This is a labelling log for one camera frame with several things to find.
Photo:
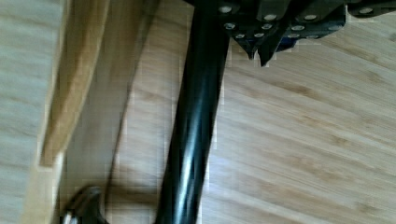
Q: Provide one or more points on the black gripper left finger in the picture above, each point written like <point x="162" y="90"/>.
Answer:
<point x="258" y="26"/>

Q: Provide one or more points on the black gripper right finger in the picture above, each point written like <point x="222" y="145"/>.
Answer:
<point x="314" y="19"/>

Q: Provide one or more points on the bamboo cutting board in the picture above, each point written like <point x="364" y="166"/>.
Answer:
<point x="307" y="139"/>

